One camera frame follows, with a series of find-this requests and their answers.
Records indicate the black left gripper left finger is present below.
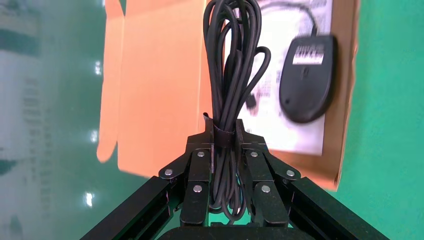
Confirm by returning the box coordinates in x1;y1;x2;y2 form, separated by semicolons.
79;114;216;240

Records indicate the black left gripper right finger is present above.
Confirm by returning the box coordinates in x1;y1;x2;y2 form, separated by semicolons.
235;119;390;240

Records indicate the black data cable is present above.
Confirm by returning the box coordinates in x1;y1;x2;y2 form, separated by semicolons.
202;0;272;223

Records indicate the black mouse USB cable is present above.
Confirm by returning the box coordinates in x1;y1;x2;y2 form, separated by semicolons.
258;0;339;124

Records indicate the orange cardboard box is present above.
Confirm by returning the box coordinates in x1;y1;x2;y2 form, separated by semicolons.
96;0;360;192

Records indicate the white printed instruction sheet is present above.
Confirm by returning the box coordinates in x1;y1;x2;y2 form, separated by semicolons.
225;0;334;157

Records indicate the green table mat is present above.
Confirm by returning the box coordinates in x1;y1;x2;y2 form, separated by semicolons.
327;0;424;240

